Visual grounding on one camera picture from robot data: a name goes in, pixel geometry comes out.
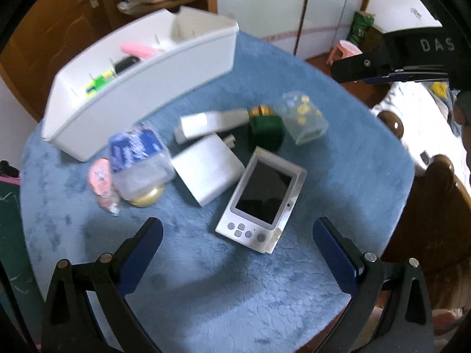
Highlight silver handheld game device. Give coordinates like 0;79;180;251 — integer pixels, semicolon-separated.
215;147;306;254

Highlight clear box with yellow pieces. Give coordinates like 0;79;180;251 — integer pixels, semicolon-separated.
275;91;329;146

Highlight white square box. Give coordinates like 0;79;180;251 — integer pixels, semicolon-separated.
172;134;245;207

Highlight white wedge-shaped box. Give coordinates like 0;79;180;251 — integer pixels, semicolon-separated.
174;109;250;144

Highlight colourful rubik's cube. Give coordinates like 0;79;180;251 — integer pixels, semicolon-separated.
85;69;116;97

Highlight small black object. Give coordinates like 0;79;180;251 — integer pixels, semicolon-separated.
113;56;141;75

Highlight pink cylindrical tube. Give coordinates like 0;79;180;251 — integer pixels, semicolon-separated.
120;42;163;59

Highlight pink plastic stool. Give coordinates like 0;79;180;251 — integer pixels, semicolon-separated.
326;40;362;65

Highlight gold round tin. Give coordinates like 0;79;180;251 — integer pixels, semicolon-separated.
129;185;165;208

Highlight pink oval packet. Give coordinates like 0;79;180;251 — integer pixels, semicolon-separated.
88;158;120;216

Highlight blue fuzzy table cover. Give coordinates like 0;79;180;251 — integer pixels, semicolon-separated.
20;33;414;352

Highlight green and gold bottle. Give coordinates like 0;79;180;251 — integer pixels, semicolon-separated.
248;105;286;152

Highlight white plastic organizer bin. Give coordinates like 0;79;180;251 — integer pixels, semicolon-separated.
42;6;240;162

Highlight brown wooden door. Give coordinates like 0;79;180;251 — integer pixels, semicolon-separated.
1;0;111;120

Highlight green chalkboard pink frame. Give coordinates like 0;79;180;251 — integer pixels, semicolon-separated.
1;160;44;349

